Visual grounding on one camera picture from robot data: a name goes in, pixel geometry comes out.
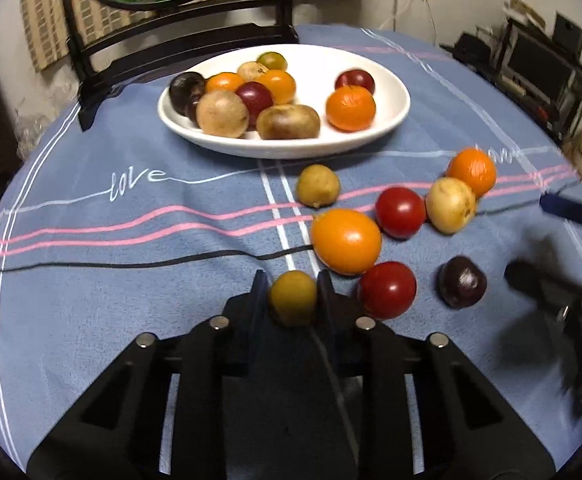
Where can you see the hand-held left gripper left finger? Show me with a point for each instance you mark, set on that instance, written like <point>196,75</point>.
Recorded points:
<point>258,310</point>

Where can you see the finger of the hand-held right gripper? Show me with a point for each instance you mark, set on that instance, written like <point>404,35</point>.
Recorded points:
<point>568,209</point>
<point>541,282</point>

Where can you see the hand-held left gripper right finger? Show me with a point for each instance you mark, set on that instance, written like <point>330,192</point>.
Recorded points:
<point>327,305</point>

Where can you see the dark brownish passion fruit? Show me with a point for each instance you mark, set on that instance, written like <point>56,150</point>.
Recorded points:
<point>288,121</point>

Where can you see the large tan round fruit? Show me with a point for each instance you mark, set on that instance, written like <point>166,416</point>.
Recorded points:
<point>222,114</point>

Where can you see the white oval plate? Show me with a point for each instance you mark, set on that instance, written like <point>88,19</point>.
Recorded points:
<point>391,105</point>

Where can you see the dark purple plum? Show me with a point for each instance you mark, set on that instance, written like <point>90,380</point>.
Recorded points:
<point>186,89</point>
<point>462,281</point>
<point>193,112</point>

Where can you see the small beige round fruit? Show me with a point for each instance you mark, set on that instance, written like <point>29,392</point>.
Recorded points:
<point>250,70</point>
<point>451,205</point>

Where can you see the glossy red round fruit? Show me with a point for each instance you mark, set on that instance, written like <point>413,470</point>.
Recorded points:
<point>400,212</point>
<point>387,290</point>

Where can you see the large orange mandarin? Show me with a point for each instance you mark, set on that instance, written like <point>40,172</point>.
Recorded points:
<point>346,241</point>

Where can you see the yellow-brown speckled small fruit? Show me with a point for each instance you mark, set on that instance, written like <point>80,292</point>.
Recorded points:
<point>318,186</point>

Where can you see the blue striped tablecloth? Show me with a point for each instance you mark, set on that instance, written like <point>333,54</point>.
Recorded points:
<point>121,285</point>

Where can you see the black monitor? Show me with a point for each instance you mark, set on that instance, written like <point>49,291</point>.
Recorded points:
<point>541,67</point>

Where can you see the black speaker box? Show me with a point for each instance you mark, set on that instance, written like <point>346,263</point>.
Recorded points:
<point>568,35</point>

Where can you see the red plum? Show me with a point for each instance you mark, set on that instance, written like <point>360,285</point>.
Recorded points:
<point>355,80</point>
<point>256,99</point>

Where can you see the black wooden chair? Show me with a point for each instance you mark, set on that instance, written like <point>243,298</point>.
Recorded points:
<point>88,95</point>

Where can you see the beige checkered curtain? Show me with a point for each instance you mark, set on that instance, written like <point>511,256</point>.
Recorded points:
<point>41,20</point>

